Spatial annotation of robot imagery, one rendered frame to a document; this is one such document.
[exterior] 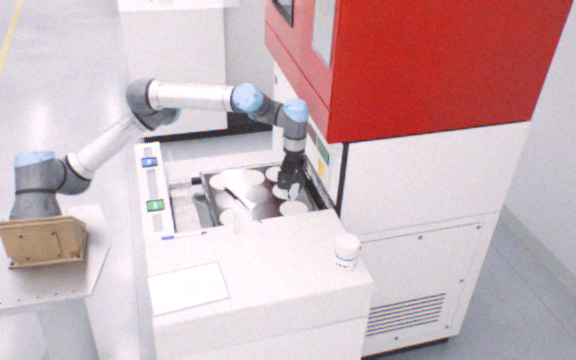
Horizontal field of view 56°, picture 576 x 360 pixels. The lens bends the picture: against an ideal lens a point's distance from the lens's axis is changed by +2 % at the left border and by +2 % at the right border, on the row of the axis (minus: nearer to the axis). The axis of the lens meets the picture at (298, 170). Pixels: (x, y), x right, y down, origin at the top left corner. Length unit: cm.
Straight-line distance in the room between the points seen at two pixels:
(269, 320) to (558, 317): 188
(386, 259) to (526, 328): 109
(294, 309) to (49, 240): 80
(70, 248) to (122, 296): 105
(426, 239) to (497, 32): 81
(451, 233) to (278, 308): 88
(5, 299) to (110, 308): 105
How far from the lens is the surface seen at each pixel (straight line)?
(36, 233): 186
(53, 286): 187
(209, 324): 152
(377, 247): 204
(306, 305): 157
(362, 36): 154
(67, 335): 217
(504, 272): 323
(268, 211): 190
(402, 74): 165
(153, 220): 181
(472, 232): 223
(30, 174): 188
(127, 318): 281
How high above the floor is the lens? 211
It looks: 35 degrees down
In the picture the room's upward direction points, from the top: 4 degrees clockwise
